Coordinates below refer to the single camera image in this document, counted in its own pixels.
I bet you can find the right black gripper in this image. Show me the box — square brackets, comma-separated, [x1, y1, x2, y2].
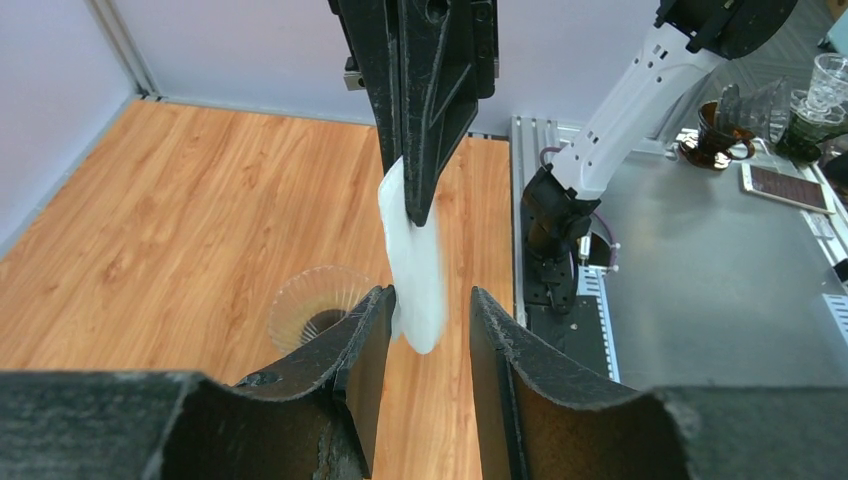
[329, 0, 499, 227]

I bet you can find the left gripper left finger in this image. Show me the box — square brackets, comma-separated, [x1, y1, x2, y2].
[1, 286, 396, 479]

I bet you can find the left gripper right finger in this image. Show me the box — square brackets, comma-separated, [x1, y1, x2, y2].
[469, 287, 847, 479]

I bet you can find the white paper coffee filter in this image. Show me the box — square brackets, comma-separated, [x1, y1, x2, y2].
[378, 157, 448, 355]

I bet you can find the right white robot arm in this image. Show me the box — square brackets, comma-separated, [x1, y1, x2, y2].
[330, 1, 794, 321]

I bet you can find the smartphone on metal table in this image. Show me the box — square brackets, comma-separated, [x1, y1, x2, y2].
[740, 164, 835, 215]

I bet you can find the clear glass cup stack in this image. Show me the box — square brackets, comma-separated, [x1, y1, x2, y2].
[775, 53, 847, 165]

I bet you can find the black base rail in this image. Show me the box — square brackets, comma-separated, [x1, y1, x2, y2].
[525, 295, 620, 382]

